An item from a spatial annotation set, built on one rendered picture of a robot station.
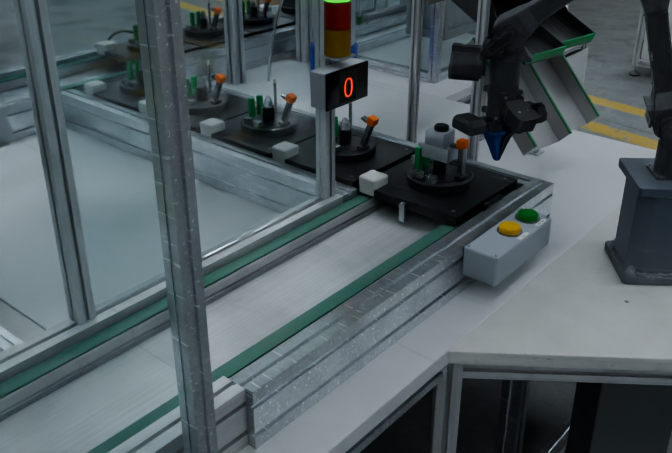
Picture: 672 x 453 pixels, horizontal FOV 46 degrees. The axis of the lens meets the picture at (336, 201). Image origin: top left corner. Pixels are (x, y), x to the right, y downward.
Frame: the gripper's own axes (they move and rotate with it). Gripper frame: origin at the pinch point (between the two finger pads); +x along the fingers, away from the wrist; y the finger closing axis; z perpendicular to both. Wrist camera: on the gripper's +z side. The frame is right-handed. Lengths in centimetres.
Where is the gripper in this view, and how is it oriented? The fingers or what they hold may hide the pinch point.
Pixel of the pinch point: (497, 143)
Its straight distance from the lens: 156.3
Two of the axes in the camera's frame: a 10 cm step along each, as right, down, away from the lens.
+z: 4.6, 3.8, -8.0
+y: 8.9, -2.0, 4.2
